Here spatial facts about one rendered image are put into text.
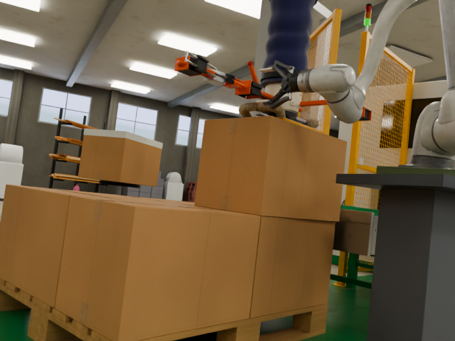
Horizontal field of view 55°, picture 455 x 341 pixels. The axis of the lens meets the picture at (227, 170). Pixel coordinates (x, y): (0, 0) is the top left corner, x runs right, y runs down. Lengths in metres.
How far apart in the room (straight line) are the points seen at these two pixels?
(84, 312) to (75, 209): 0.35
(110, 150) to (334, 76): 2.29
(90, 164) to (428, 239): 2.68
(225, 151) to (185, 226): 0.55
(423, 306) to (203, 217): 0.81
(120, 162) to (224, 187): 1.73
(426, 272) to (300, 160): 0.66
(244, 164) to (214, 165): 0.18
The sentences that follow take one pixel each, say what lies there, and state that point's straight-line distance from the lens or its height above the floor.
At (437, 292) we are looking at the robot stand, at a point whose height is 0.36.
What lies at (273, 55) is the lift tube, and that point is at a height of 1.28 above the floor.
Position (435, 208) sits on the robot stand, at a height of 0.65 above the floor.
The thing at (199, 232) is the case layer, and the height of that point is 0.47.
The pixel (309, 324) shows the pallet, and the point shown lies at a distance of 2.17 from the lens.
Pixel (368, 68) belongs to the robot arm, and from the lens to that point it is 1.82.
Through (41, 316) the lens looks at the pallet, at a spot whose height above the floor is 0.10.
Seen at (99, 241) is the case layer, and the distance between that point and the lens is 1.45.
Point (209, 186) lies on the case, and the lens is 1.93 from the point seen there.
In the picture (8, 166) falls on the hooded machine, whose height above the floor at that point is 0.71.
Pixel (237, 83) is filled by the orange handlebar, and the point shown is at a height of 1.08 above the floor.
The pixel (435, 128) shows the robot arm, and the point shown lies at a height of 0.93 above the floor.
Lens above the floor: 0.60
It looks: 3 degrees up
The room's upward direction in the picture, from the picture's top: 7 degrees clockwise
